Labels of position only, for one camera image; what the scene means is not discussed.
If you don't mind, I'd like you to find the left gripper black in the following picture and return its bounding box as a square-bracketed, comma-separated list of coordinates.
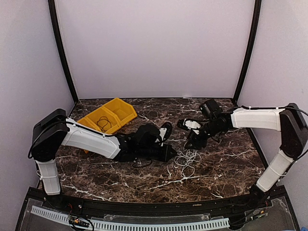
[138, 144, 178, 163]

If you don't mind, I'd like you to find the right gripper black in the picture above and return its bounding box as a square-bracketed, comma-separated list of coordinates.
[184, 118, 224, 150]

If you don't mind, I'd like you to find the white cable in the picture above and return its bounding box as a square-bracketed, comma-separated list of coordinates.
[173, 143, 203, 180]

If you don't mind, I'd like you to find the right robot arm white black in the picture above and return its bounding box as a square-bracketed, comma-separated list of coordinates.
[177, 99, 308, 209]

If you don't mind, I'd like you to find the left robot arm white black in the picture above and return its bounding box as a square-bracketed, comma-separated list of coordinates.
[28, 108, 177, 210]

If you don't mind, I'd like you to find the right yellow plastic bin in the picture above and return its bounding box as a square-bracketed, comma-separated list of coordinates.
[103, 98, 138, 127]

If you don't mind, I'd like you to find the middle yellow plastic bin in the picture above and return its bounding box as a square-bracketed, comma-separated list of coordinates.
[78, 107, 121, 134]

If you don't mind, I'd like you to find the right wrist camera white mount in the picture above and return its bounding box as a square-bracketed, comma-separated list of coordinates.
[177, 118, 204, 135]

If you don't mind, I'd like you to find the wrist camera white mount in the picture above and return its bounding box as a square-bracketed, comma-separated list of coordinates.
[156, 122, 173, 146]
[177, 118, 204, 135]

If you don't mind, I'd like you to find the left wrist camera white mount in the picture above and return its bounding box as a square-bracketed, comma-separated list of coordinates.
[156, 122, 173, 146]

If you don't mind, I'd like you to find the black front rail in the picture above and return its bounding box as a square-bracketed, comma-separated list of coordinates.
[38, 193, 268, 217]

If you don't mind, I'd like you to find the white slotted cable duct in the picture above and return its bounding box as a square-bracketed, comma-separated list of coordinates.
[31, 206, 230, 231]

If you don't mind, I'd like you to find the small circuit board with wires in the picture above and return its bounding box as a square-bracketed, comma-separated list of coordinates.
[68, 215, 90, 229]

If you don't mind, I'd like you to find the right black frame post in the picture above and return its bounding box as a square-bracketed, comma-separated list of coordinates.
[232, 0, 262, 105]

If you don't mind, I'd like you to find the black frame post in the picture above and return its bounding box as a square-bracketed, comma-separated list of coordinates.
[232, 0, 262, 105]
[48, 0, 79, 104]

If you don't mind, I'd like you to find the left black frame post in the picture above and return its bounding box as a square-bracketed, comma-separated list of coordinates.
[48, 0, 79, 104]

